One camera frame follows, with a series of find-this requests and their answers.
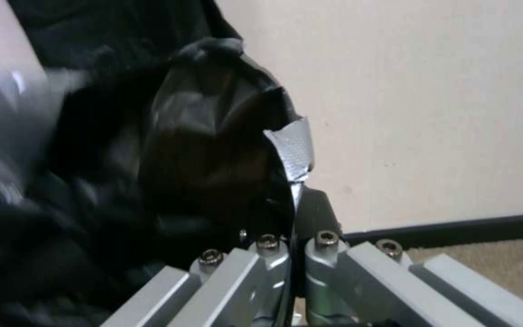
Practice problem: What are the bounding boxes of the black plastic trash bag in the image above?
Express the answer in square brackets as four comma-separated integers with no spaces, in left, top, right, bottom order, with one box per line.
[0,0,318,327]

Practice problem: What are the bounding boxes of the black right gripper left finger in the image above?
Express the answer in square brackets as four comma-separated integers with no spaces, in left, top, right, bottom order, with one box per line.
[99,228,295,327]

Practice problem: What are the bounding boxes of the dark skirting board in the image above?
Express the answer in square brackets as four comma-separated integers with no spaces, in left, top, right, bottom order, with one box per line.
[339,211,523,247]

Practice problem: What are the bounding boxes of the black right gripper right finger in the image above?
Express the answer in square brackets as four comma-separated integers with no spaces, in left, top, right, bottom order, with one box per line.
[295,188,523,327]

